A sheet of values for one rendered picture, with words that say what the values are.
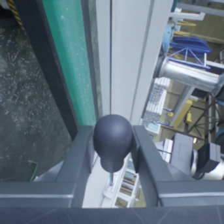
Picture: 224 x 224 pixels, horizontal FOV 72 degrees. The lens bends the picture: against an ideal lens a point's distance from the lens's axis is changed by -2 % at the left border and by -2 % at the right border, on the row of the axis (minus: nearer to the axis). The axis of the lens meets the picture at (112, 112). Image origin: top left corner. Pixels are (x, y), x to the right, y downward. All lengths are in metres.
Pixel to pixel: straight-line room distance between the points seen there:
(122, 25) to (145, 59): 0.05
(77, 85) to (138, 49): 0.09
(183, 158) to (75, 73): 0.36
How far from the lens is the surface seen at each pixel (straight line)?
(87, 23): 0.20
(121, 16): 0.20
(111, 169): 0.18
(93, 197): 0.32
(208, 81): 0.85
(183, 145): 0.47
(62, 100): 0.21
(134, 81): 0.25
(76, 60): 0.16
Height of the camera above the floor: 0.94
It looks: 12 degrees down
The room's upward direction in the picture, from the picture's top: 108 degrees clockwise
